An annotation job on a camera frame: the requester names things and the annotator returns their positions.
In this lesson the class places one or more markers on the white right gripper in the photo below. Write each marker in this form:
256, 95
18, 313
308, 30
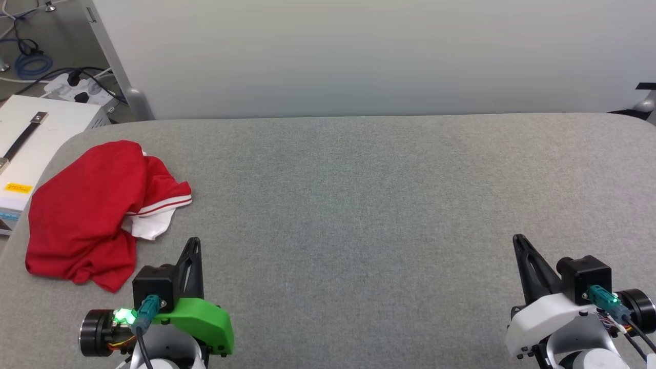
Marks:
543, 323

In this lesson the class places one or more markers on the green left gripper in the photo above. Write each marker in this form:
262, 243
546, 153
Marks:
205, 323

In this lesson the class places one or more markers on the red shirt with white sleeves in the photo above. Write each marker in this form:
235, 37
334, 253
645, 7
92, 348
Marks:
77, 215

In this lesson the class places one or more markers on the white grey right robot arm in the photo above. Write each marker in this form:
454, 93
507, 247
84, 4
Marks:
579, 346

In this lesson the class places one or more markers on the yellow warning sticker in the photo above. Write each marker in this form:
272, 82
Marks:
18, 188

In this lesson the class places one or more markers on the grey black partition foot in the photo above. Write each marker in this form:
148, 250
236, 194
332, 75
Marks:
643, 105

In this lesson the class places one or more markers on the white equipment case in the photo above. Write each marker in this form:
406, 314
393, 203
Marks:
56, 128

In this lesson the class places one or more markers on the black power plug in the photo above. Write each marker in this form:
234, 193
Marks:
74, 78
81, 97

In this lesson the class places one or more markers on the white power strip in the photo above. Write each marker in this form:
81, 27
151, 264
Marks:
59, 89

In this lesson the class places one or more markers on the white partition panel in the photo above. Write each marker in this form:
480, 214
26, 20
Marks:
359, 56

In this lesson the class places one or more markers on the small grey stand foot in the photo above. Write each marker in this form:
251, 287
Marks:
49, 6

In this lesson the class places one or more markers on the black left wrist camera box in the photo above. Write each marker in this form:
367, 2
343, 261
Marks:
154, 282

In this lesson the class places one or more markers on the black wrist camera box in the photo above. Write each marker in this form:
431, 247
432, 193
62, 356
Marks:
584, 277
154, 282

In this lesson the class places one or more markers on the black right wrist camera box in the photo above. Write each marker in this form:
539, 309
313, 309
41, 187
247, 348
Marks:
584, 277

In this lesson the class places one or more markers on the grey metal partition post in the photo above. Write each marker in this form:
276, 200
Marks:
134, 105

